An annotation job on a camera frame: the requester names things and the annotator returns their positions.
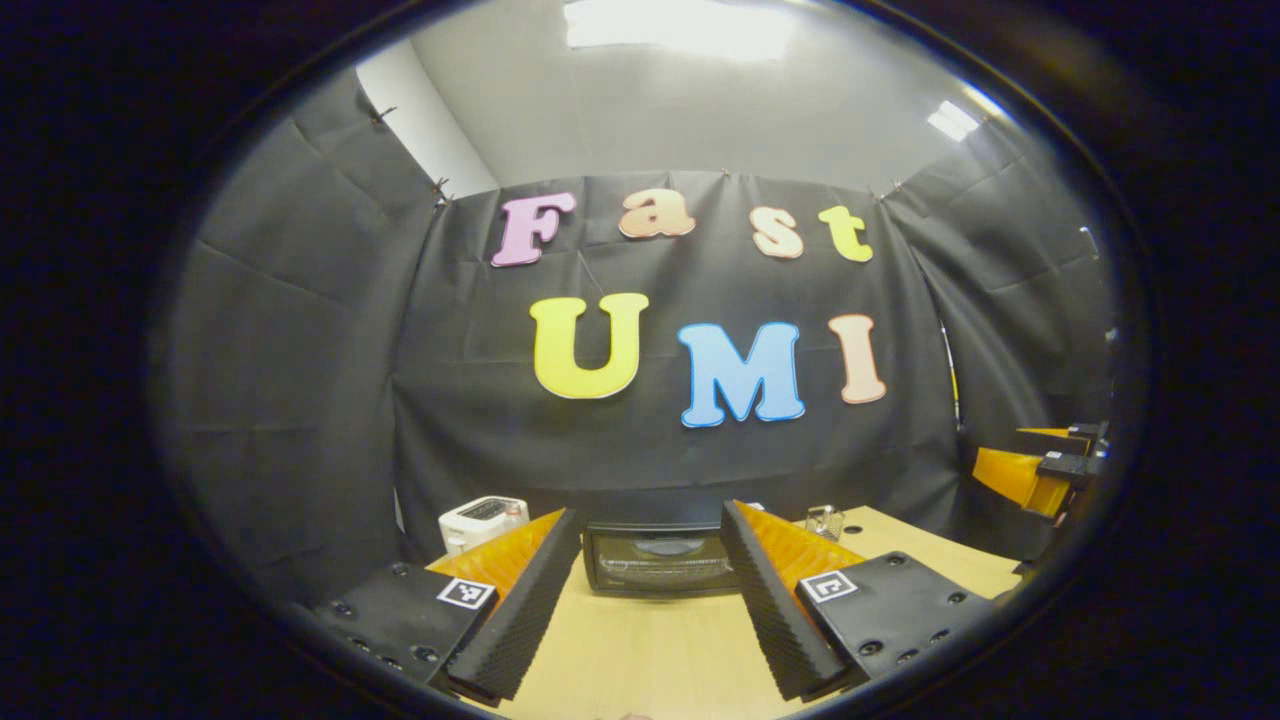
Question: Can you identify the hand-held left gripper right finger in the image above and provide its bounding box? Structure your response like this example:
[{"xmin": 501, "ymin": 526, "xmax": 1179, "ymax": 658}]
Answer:
[{"xmin": 720, "ymin": 498, "xmax": 998, "ymax": 701}]

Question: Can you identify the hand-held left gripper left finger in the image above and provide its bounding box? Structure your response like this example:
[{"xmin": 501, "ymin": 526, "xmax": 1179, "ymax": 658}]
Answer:
[{"xmin": 300, "ymin": 508, "xmax": 583, "ymax": 703}]

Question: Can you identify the black electric oven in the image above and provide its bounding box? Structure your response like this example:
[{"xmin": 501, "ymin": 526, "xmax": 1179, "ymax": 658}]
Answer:
[{"xmin": 583, "ymin": 500, "xmax": 771, "ymax": 598}]

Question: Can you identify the white toaster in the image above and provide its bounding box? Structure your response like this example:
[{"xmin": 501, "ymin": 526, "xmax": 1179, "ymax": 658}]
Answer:
[{"xmin": 438, "ymin": 496, "xmax": 531, "ymax": 557}]

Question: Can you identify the large ceiling light panel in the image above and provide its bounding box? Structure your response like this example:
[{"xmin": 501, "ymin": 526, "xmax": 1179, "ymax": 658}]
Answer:
[{"xmin": 565, "ymin": 0, "xmax": 796, "ymax": 61}]

